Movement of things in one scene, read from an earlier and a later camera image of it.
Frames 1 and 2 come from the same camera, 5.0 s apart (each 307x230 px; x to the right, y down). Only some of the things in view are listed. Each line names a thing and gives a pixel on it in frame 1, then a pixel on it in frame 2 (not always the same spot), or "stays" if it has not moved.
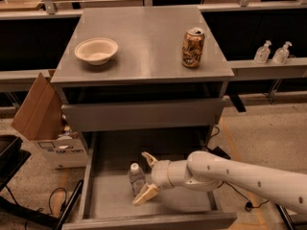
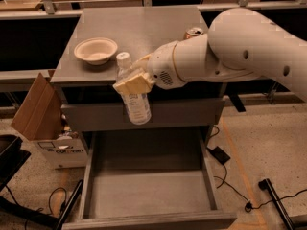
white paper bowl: [96, 51] stays
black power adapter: [218, 150] stays
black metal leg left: [70, 205] stays
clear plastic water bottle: [137, 178] -> [137, 107]
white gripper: [159, 173] -> [162, 64]
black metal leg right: [286, 217] stays
